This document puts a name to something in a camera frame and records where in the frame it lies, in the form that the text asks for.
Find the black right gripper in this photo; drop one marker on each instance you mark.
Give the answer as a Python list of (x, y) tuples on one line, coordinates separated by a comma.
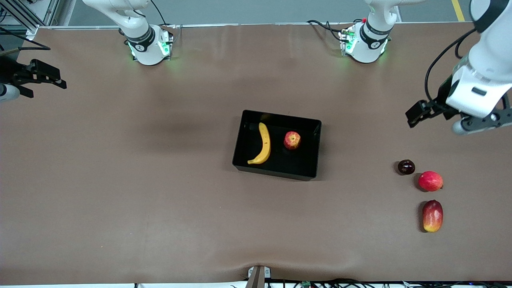
[(8, 72)]

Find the red yellow apple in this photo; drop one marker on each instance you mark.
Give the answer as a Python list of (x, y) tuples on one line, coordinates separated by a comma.
[(292, 140)]

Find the yellow banana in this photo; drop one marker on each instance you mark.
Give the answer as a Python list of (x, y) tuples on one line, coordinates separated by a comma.
[(264, 144)]

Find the large table cover mat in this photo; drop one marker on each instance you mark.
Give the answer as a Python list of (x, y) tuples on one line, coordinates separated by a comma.
[(160, 180)]

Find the black rectangular plastic box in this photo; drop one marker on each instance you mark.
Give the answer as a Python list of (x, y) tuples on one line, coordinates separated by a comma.
[(304, 164)]

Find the round red peach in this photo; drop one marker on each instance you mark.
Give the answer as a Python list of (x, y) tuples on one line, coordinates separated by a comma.
[(430, 181)]

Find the grey table edge clamp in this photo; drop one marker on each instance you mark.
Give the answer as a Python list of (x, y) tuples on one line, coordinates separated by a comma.
[(258, 276)]

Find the dark purple plum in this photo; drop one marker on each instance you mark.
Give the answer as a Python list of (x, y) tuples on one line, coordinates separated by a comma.
[(406, 167)]

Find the red yellow mango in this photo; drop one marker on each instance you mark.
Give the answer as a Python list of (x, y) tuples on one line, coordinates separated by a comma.
[(432, 216)]

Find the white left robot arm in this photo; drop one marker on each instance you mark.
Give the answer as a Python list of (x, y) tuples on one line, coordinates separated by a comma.
[(372, 40)]

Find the aluminium frame profile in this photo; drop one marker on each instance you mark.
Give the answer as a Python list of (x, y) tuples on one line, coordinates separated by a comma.
[(32, 16)]

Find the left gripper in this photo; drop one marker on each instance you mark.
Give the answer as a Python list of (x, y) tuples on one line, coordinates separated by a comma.
[(441, 98)]

